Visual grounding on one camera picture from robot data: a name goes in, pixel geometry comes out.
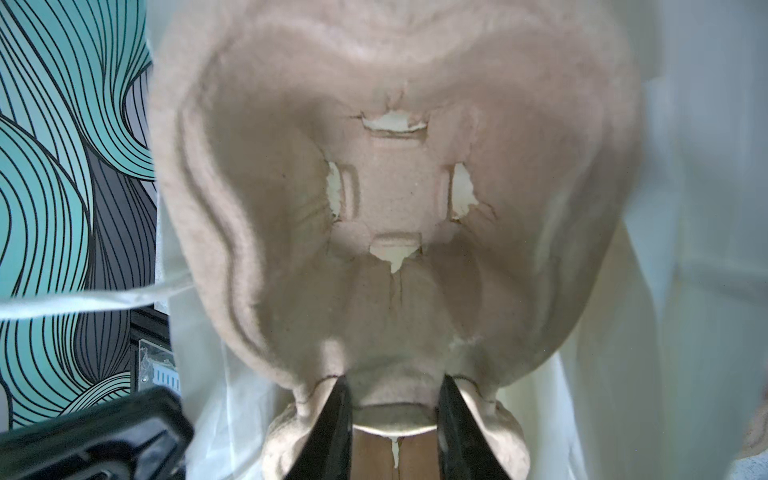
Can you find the white paper takeout bag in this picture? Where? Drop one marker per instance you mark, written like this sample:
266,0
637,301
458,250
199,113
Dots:
658,379

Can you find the brown pulp carrier single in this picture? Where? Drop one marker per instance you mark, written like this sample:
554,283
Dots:
394,192

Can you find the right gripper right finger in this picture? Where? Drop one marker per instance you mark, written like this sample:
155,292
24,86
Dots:
463,452

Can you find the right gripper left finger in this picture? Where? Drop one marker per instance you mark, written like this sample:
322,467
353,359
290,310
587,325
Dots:
327,454

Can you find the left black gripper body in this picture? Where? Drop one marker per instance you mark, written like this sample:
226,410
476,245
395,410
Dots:
141,436

